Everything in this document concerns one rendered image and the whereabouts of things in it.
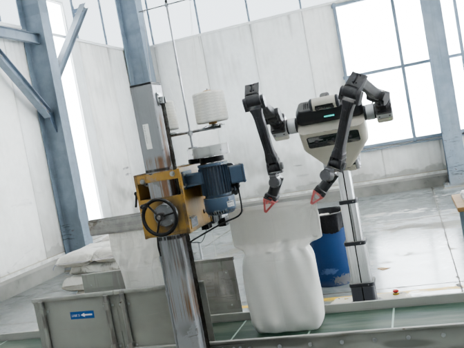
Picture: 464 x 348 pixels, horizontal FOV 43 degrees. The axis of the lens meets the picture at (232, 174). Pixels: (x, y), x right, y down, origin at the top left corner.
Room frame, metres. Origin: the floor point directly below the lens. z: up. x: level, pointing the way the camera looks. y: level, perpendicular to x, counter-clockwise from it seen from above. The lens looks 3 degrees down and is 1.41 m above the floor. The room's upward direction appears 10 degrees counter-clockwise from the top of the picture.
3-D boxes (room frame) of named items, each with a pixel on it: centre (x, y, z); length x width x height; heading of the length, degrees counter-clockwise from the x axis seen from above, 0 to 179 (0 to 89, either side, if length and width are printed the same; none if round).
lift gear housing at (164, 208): (2.77, 0.34, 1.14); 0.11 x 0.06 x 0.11; 73
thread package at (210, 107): (2.99, 0.05, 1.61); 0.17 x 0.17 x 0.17
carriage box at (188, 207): (2.95, 0.30, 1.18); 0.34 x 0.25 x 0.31; 163
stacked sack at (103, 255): (5.91, 1.20, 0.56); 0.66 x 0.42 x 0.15; 163
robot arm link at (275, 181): (3.07, -0.22, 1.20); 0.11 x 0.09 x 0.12; 164
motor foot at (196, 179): (2.84, 0.17, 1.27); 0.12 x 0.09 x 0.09; 163
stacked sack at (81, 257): (6.01, 1.59, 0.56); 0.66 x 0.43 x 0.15; 160
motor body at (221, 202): (2.85, 0.08, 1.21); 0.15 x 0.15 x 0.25
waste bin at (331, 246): (5.34, -0.75, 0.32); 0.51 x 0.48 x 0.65; 163
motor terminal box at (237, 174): (2.87, -0.02, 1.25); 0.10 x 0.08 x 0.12; 8
